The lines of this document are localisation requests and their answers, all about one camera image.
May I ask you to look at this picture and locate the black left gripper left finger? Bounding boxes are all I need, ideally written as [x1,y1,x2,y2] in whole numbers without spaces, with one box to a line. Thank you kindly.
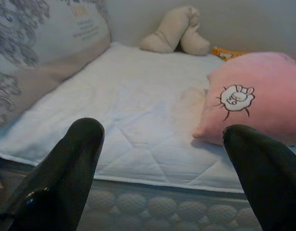
[0,117,105,231]

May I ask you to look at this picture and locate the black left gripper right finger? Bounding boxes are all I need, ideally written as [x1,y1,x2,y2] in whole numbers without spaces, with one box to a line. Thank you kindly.
[222,124,296,231]

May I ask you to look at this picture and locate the pink pillow with rabbit print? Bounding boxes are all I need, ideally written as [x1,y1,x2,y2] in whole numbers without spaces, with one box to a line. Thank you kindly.
[192,51,296,147]

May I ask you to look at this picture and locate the grey quilted mattress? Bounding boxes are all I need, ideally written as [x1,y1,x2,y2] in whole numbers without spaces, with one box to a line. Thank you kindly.
[0,156,264,231]

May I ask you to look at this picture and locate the white quilted mattress pad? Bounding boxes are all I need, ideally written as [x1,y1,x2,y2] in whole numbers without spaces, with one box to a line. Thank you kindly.
[0,41,296,194]

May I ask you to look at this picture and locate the yellow egg print blanket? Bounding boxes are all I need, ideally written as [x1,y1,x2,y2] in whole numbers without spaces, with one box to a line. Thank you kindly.
[211,46,296,67]

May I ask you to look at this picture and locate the grey floral printed cushion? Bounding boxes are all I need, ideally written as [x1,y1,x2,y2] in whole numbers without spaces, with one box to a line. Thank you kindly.
[0,0,112,132]

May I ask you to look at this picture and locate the beige plush toy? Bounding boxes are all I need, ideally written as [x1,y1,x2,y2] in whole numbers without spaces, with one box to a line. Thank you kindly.
[139,5,211,56]

